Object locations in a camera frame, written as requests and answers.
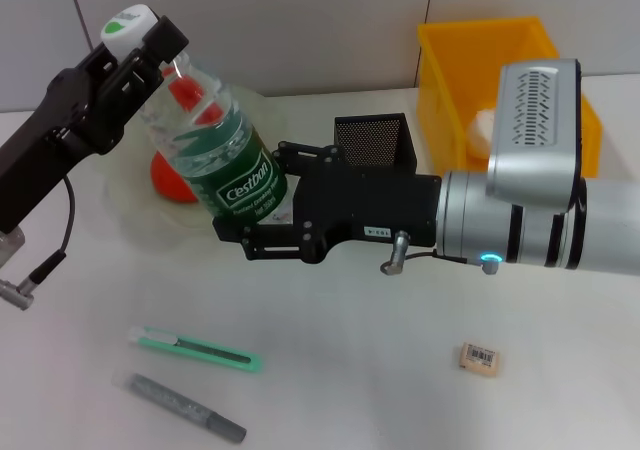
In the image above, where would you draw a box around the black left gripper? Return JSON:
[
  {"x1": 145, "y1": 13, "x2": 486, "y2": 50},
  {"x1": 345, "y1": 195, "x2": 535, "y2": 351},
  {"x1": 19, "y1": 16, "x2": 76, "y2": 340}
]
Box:
[{"x1": 0, "y1": 14, "x2": 191, "y2": 235}]

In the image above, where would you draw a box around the black mesh pen holder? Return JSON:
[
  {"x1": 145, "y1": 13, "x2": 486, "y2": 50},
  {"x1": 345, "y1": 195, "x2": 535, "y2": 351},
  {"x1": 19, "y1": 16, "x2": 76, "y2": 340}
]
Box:
[{"x1": 333, "y1": 113, "x2": 418, "y2": 176}]

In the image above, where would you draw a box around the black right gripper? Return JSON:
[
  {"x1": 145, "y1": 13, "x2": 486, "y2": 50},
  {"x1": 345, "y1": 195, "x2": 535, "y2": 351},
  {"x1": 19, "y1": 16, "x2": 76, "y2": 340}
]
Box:
[{"x1": 212, "y1": 140, "x2": 444, "y2": 266}]

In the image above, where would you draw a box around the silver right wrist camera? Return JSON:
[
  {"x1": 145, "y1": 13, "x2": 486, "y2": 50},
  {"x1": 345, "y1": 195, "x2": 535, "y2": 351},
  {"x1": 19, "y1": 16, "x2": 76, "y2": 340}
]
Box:
[{"x1": 486, "y1": 58, "x2": 585, "y2": 217}]

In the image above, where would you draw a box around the clear green-label water bottle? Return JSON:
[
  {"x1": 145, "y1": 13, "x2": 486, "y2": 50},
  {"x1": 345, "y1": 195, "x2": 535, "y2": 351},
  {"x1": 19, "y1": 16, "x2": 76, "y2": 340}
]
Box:
[{"x1": 99, "y1": 3, "x2": 290, "y2": 227}]

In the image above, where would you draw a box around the yellow plastic bin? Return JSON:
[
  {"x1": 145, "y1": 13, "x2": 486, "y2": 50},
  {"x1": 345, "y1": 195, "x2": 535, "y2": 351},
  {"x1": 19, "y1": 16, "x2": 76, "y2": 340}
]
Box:
[{"x1": 417, "y1": 16, "x2": 604, "y2": 181}]

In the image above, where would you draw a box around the green utility knife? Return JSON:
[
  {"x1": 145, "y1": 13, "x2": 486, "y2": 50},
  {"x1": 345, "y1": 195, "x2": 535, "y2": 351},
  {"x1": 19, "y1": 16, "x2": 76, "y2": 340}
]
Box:
[{"x1": 127, "y1": 325, "x2": 264, "y2": 375}]

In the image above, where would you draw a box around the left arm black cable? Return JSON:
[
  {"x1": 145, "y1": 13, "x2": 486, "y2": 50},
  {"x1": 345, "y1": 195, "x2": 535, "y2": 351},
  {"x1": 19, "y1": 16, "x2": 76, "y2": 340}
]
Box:
[{"x1": 0, "y1": 174, "x2": 77, "y2": 312}]

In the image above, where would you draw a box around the beige eraser with barcode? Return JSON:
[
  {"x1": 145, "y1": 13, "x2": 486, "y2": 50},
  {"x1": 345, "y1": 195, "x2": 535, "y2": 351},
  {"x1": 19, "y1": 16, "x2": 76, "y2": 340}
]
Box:
[{"x1": 456, "y1": 342, "x2": 503, "y2": 375}]

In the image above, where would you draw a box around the white paper ball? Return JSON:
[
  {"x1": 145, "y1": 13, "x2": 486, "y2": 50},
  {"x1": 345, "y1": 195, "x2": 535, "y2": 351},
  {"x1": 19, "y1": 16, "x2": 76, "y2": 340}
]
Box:
[{"x1": 466, "y1": 107, "x2": 497, "y2": 162}]

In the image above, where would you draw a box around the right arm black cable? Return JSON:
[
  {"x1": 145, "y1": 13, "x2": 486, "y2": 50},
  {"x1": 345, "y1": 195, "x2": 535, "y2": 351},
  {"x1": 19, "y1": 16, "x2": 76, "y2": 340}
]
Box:
[{"x1": 378, "y1": 229, "x2": 504, "y2": 277}]

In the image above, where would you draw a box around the pale green glass fruit plate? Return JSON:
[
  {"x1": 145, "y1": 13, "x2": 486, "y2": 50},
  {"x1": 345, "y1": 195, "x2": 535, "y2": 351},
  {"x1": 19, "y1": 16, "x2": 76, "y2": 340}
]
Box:
[{"x1": 102, "y1": 82, "x2": 301, "y2": 251}]

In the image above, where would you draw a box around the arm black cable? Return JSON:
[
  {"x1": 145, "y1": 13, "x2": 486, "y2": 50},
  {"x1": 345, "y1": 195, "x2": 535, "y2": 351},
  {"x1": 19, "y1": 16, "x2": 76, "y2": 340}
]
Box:
[
  {"x1": 0, "y1": 174, "x2": 77, "y2": 312},
  {"x1": 378, "y1": 229, "x2": 504, "y2": 277}
]

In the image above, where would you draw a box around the grey marker pen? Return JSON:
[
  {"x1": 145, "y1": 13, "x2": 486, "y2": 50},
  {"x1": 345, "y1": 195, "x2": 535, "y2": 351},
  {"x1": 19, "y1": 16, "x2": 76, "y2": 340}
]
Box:
[{"x1": 112, "y1": 368, "x2": 247, "y2": 444}]

